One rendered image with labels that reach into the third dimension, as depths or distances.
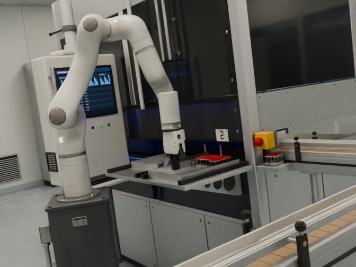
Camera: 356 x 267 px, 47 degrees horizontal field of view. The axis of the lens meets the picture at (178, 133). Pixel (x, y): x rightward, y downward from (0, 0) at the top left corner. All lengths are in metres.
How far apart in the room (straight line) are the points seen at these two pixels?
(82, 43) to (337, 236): 1.23
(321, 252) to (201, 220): 1.50
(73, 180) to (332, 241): 1.19
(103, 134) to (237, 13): 1.16
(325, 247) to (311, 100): 1.45
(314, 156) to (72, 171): 1.03
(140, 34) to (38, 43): 5.70
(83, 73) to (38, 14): 5.74
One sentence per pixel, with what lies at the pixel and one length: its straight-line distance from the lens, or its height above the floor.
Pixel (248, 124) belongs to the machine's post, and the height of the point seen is 1.07.
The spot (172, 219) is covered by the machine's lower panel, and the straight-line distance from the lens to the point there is 2.55.
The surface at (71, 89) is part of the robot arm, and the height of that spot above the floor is 1.33.
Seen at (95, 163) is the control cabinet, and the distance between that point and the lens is 2.57.
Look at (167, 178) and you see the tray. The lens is 1.81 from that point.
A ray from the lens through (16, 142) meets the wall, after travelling 7.12.
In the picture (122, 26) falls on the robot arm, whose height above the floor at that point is 1.55.
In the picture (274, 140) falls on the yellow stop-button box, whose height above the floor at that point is 0.99.
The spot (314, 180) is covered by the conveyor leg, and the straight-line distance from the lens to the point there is 1.93.
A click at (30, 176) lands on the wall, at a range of 7.23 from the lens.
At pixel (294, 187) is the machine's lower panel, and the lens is 2.17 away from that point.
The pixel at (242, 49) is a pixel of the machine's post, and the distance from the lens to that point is 1.89.
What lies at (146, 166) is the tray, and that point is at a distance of 2.15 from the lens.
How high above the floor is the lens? 1.26
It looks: 6 degrees down
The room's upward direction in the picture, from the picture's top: 7 degrees counter-clockwise
